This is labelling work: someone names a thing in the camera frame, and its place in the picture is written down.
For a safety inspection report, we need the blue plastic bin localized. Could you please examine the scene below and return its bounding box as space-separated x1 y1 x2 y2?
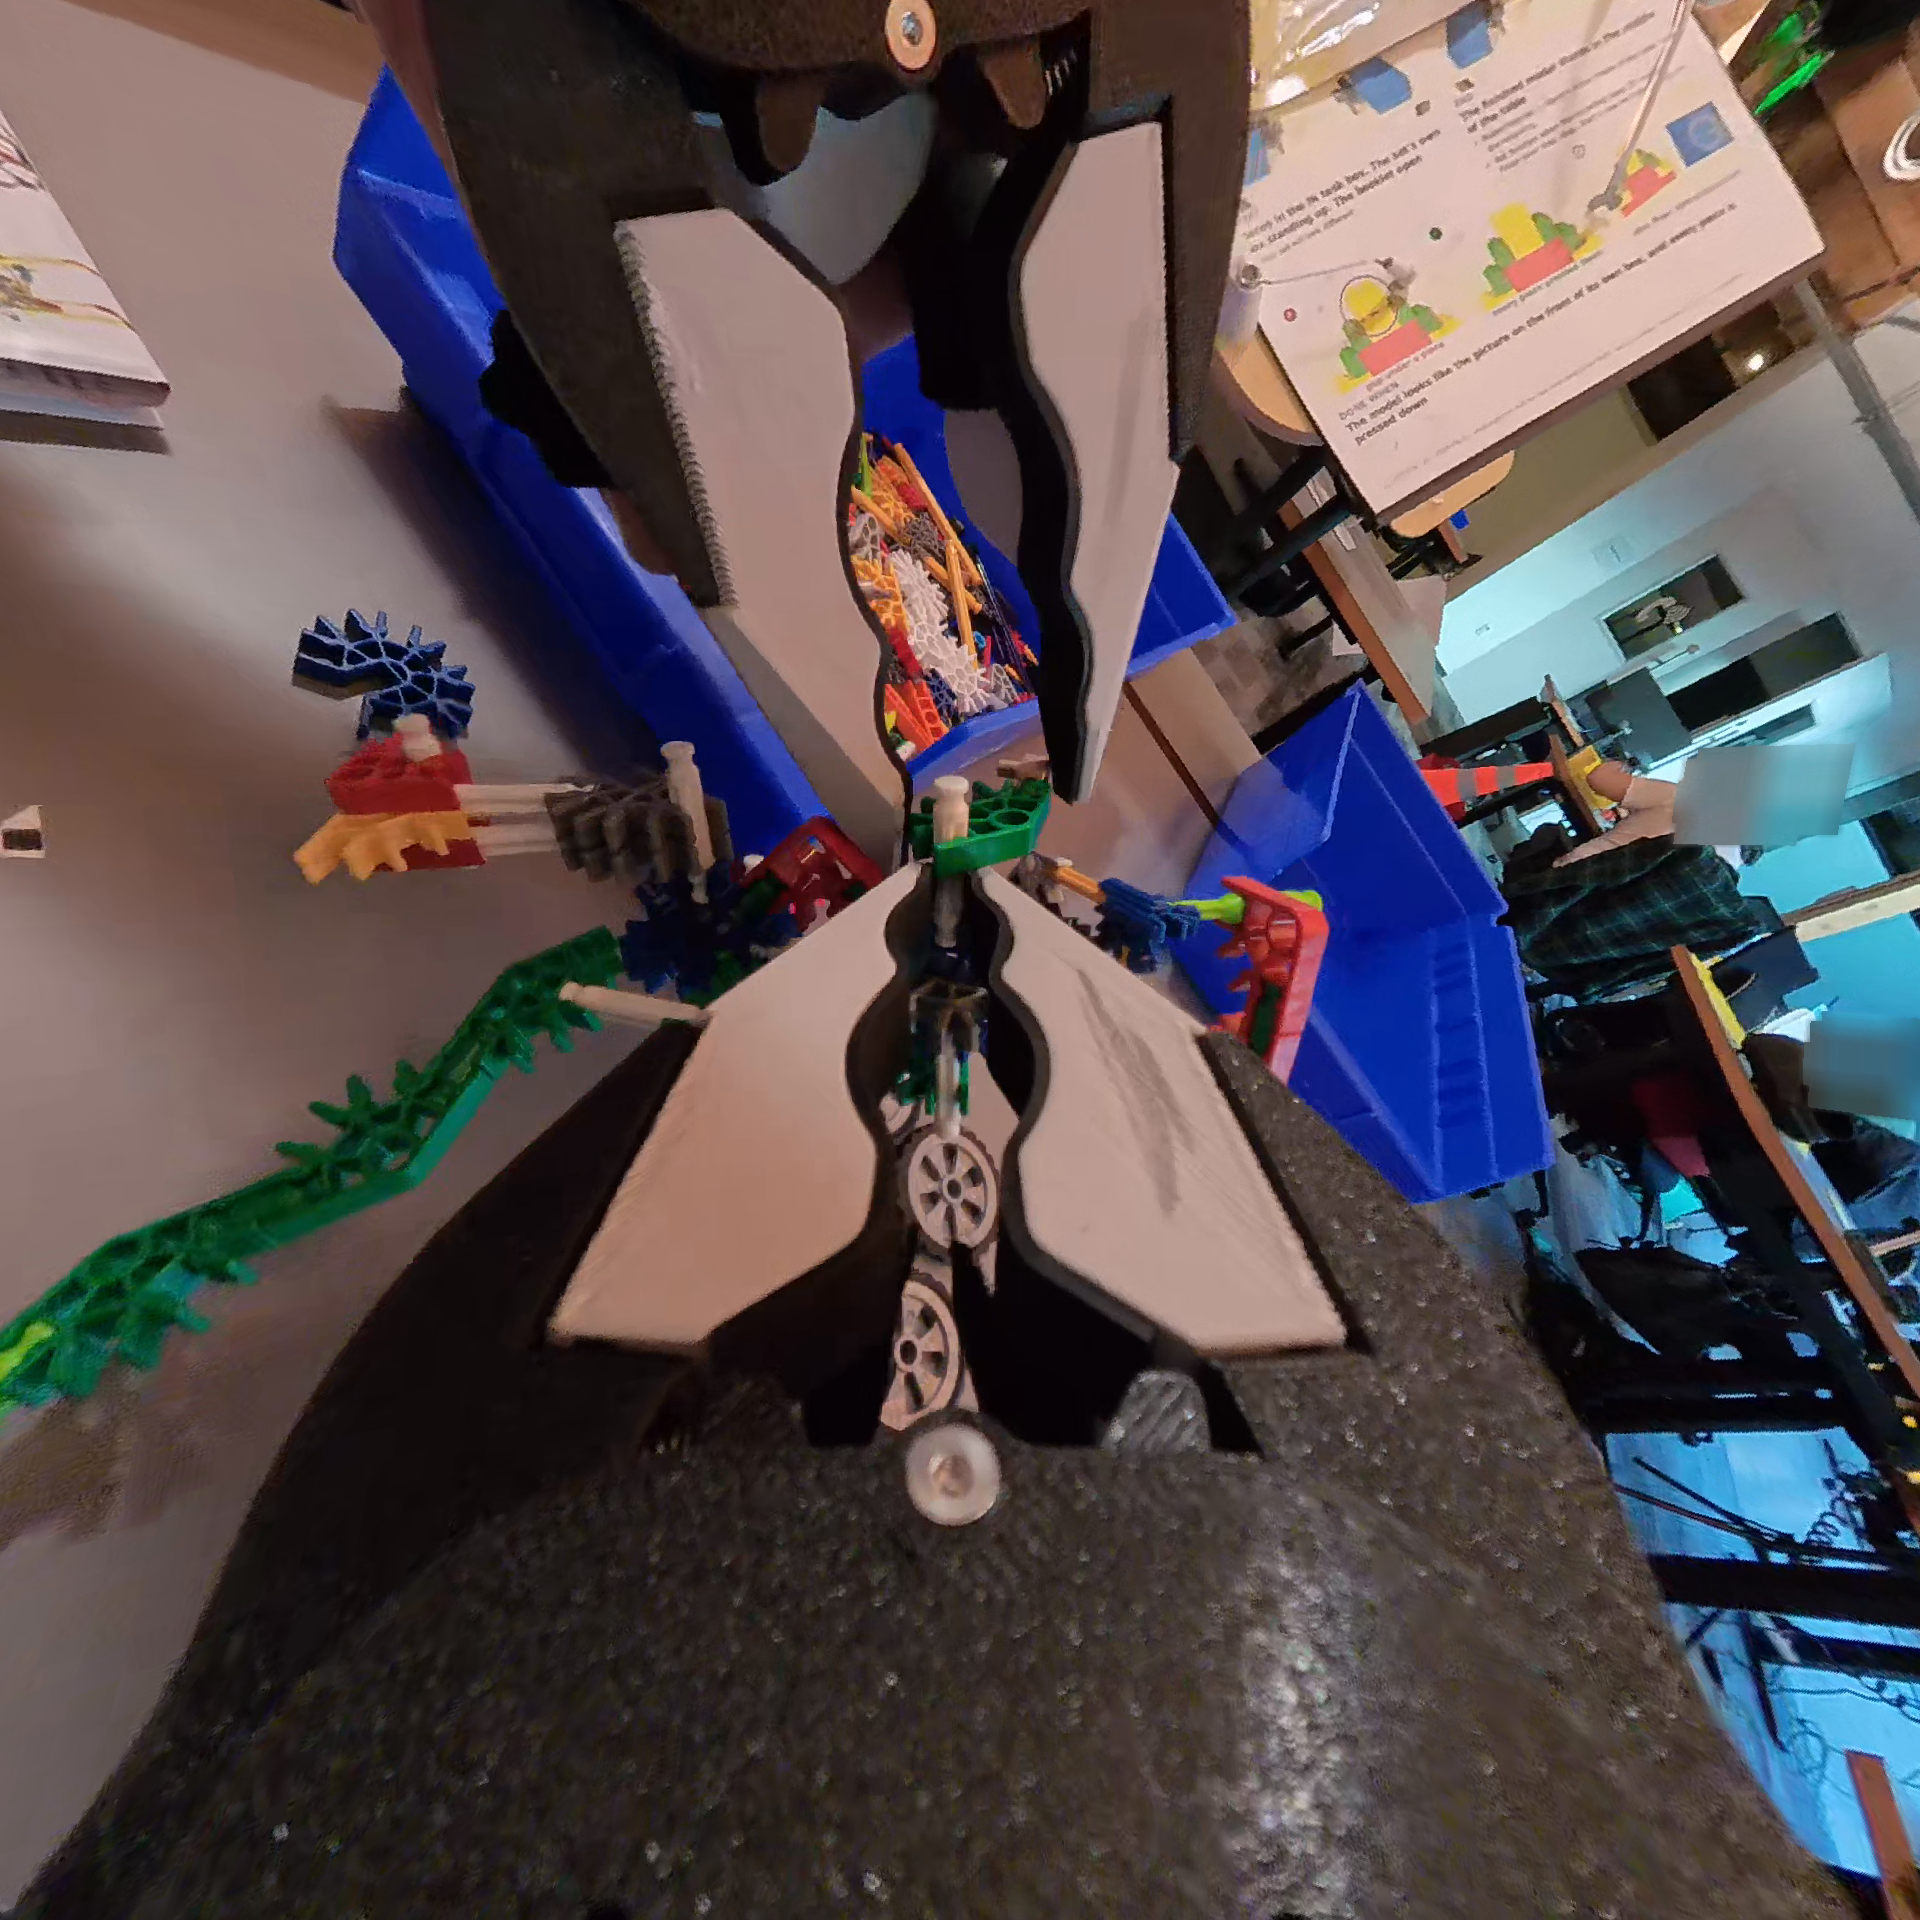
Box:
1185 687 1556 1208
333 66 1234 860

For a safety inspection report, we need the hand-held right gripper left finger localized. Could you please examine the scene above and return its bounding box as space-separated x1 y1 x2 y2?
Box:
551 871 906 1358

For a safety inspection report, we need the printed toy model leaflet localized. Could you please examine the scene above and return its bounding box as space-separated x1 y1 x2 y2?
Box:
0 102 177 425

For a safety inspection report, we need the red rod toy assembly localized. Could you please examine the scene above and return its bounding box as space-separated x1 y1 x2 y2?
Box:
555 765 1331 1261

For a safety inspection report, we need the pile of colourful toy pieces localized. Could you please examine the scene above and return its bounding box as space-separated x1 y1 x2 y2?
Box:
847 431 1039 740

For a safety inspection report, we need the blue snowflake toy connector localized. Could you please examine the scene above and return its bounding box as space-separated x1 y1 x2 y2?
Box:
293 608 479 740

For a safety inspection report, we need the green leafy toy piece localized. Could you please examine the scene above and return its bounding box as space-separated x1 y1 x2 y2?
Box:
0 921 636 1415

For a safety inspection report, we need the grey toy wheel black tire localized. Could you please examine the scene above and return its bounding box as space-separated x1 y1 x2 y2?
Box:
899 1112 1010 1250
878 1272 972 1433

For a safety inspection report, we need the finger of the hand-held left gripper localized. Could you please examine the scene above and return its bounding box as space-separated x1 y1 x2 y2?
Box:
998 121 1175 799
614 210 908 847

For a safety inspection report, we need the building instruction sheet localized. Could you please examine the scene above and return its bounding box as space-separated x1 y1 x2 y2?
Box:
1228 0 1827 513

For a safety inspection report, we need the orange traffic cone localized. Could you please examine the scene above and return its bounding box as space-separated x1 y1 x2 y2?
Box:
1417 746 1580 820

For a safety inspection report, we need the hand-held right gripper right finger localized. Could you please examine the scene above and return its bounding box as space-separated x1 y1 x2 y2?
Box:
977 871 1354 1366

